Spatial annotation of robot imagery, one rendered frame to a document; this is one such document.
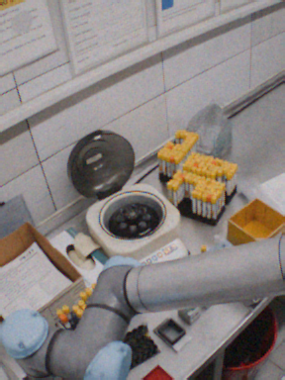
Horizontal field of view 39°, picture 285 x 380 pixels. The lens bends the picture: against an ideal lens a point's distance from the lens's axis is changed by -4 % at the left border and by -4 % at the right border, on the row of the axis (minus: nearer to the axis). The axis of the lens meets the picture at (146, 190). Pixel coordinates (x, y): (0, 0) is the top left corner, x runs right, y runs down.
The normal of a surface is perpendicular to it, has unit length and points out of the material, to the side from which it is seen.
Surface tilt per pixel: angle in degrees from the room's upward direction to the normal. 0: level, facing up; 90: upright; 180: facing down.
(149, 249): 90
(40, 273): 1
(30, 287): 2
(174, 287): 52
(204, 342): 0
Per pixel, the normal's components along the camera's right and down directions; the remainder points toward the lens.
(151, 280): -0.62, -0.37
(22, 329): -0.10, -0.73
